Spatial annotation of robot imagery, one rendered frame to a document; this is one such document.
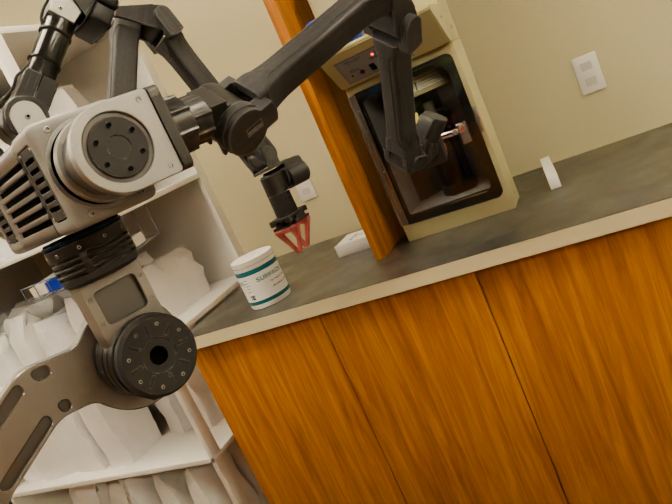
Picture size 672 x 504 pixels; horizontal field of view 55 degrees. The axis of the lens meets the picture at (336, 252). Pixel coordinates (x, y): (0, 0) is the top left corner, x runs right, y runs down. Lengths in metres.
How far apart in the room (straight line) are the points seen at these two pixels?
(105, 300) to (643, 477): 1.35
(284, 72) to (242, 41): 1.42
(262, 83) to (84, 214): 0.32
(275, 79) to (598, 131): 1.37
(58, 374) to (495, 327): 1.00
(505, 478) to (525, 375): 0.33
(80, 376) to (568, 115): 1.61
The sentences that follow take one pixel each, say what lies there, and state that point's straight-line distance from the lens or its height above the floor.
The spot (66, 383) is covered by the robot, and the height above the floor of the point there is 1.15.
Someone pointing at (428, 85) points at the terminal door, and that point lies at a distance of 1.76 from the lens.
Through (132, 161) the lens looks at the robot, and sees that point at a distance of 0.88.
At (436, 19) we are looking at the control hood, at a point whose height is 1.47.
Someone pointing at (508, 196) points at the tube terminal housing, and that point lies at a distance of 1.81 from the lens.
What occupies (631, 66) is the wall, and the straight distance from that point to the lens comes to 2.18.
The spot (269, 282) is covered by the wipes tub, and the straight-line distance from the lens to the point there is 1.88.
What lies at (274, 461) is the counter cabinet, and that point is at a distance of 2.13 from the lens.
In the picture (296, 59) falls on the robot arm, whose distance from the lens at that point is 1.05.
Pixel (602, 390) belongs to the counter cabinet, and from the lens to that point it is 1.72.
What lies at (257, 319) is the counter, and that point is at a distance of 1.83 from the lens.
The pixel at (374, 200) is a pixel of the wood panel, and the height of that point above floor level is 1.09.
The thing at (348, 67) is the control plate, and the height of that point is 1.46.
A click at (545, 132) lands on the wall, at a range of 2.21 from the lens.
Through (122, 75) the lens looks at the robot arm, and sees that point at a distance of 1.51.
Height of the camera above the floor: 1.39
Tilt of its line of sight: 12 degrees down
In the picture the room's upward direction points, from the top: 24 degrees counter-clockwise
